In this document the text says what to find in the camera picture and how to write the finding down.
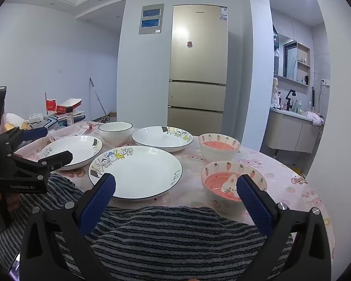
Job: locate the dark capped bottle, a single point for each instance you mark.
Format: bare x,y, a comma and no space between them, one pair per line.
69,117

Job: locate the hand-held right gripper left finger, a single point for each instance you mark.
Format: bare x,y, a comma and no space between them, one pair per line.
101,199

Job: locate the pink cloth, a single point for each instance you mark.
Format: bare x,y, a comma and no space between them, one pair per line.
316,118

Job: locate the pink carrot print bowl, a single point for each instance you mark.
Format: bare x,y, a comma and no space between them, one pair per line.
219,152
216,181

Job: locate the blonde doll figure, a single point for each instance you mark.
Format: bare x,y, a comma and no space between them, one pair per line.
276,90

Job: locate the beige vanity cabinet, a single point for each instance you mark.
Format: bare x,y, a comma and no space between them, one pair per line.
289,131

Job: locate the wall shelf niche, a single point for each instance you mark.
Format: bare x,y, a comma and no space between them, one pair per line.
303,64

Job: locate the fridge label sticker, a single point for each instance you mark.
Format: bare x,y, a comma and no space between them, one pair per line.
223,13

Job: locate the white wall socket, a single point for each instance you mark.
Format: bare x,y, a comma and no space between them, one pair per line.
325,82

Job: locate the black faucet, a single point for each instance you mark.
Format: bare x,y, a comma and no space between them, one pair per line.
291,96

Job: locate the mop with metal pole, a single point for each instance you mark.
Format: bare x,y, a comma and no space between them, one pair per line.
98,99

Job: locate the yellow soft item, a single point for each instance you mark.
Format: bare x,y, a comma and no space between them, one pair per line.
13,126

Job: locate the white ribbed bowl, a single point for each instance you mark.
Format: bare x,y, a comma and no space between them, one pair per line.
115,136

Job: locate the bathroom mirror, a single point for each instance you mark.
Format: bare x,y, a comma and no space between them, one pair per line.
289,60

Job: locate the white and red carton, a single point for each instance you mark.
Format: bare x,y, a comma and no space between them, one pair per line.
70,104

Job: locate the grey wall panel blue windows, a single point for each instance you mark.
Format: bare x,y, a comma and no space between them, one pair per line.
151,27

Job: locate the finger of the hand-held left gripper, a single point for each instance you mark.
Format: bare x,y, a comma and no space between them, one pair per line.
32,133
55,158

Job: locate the grey striped towel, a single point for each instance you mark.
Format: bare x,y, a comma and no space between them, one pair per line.
163,240

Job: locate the white cartoon print plate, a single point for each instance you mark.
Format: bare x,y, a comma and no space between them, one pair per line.
158,139
73,149
140,175

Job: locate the gold refrigerator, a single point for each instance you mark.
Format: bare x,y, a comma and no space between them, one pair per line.
197,64

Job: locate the white power strip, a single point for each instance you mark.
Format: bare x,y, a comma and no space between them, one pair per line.
35,118

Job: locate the small red box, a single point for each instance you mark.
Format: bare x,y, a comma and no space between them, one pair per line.
51,105

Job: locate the pink printed tablecloth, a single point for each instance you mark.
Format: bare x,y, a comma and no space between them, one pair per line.
280,181

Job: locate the white printed label strip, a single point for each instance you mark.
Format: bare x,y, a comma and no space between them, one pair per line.
86,128

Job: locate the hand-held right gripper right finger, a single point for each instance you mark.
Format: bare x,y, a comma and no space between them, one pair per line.
253,202

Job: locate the person's left hand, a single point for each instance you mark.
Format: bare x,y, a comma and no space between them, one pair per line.
13,204

